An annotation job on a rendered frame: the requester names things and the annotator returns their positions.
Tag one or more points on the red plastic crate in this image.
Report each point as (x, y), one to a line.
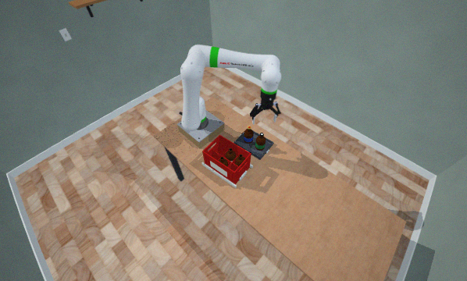
(232, 172)

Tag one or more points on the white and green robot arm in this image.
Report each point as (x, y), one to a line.
(201, 56)

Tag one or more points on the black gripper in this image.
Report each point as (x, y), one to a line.
(264, 105)

